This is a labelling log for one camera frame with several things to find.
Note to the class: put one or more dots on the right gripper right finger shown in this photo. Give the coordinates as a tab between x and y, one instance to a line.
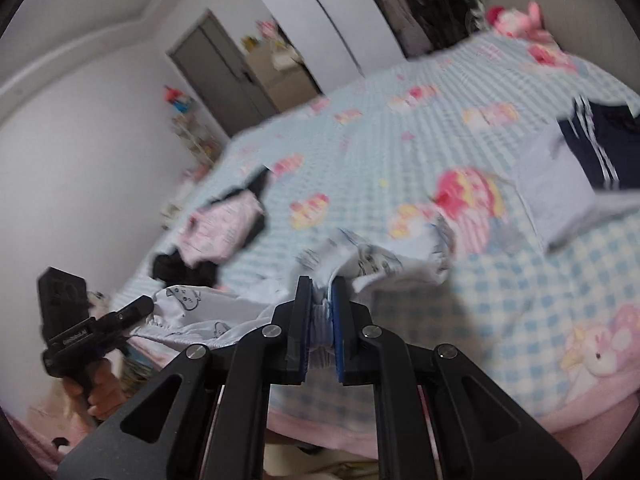
437	414

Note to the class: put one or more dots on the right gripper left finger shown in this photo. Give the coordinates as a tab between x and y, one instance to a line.
204	416

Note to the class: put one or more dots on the light blue cartoon pajama pants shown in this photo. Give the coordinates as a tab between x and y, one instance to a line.
185	315

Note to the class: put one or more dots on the person's left hand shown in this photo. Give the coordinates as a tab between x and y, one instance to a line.
105	397

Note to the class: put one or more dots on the black garment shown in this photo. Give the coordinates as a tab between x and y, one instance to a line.
170	270

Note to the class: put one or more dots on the pink cartoon pajama garment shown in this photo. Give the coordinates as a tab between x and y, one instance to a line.
214	234

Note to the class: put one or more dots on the white storage shelf rack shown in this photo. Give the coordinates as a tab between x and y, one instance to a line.
197	138

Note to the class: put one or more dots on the folded light blue garment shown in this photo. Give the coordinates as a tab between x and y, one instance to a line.
556	194

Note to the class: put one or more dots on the blue checkered cartoon blanket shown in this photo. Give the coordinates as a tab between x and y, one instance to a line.
558	330

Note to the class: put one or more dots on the dark grey door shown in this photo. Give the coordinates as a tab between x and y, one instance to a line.
218	73

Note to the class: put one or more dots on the navy striped folded garment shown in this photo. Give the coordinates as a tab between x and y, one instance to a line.
604	138

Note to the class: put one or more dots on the brown cabinet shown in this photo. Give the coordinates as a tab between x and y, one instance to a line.
282	73

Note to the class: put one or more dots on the pink plush toy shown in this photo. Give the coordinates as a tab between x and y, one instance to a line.
512	23

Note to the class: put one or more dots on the white wardrobe panels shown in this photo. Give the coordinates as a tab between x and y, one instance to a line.
339	40

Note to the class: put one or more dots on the grey padded headboard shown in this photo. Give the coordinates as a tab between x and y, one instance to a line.
560	5

